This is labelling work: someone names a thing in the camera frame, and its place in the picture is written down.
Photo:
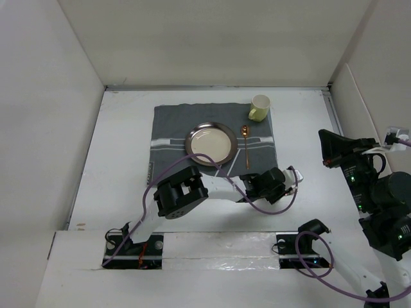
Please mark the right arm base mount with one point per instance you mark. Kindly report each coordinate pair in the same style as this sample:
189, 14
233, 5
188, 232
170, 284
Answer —
284, 247

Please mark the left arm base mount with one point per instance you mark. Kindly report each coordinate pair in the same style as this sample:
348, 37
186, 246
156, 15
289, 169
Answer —
141, 256

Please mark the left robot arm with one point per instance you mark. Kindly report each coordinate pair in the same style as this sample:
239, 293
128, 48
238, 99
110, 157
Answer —
179, 194

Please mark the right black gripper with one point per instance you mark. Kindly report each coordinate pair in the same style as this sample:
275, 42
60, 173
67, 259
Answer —
334, 147

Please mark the copper spoon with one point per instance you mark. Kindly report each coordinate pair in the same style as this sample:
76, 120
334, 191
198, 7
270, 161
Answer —
245, 131

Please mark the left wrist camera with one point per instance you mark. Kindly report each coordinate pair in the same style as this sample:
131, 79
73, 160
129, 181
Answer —
293, 177

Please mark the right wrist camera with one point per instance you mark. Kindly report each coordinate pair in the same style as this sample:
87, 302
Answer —
396, 139

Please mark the round metal plate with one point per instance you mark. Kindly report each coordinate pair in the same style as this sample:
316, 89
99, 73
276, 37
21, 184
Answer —
215, 140

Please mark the yellow mug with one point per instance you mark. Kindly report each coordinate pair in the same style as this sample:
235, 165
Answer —
259, 108

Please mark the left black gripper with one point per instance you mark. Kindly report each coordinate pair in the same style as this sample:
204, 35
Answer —
281, 190

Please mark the grey cloth placemat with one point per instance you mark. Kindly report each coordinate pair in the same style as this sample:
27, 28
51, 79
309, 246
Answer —
171, 124

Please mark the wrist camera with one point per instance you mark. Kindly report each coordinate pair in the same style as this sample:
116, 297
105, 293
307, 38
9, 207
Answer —
293, 177
396, 139

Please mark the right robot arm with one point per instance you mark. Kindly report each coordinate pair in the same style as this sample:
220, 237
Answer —
385, 200

